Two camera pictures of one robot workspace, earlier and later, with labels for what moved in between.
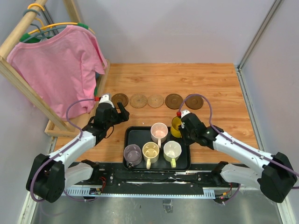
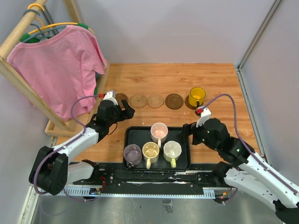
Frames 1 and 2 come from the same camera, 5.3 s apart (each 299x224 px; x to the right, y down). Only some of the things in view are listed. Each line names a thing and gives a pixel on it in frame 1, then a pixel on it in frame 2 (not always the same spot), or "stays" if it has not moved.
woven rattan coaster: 155,101 stays
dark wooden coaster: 174,101 stays
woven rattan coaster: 138,101 stays
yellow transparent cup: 174,130 → 196,94
